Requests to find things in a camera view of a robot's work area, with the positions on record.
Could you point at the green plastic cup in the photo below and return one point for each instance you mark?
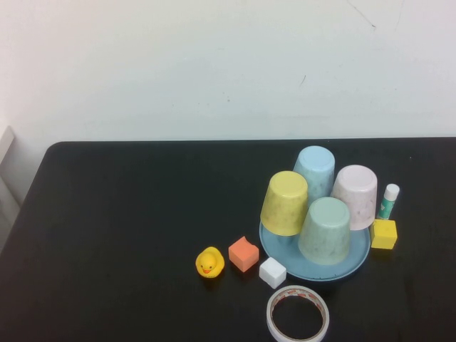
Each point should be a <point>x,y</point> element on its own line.
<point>324,231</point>

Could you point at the yellow plastic cup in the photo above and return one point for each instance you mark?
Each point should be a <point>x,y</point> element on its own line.
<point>284,206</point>

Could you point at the blue plastic cup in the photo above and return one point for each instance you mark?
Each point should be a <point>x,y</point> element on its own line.
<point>317,167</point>

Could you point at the blue cup stand tray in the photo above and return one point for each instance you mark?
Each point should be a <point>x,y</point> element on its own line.
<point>278,254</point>

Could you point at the pink plastic cup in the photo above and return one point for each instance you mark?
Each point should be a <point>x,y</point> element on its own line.
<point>360,196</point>

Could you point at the orange foam block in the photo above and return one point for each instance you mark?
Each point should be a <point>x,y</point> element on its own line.
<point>244,254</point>

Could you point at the yellow rubber duck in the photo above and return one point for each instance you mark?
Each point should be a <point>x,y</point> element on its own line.
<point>209,263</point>

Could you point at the white foam cube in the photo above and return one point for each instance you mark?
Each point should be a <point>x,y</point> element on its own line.
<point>272,273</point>

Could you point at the white green glue stick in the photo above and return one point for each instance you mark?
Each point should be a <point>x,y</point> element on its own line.
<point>387,206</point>

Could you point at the white adhesive tape roll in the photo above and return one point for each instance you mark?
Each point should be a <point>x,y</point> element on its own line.
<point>274,329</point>

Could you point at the yellow cube block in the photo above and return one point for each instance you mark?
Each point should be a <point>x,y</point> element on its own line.
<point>383,234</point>

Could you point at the white furniture panel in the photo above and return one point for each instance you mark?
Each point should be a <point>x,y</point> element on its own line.
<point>6,142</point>

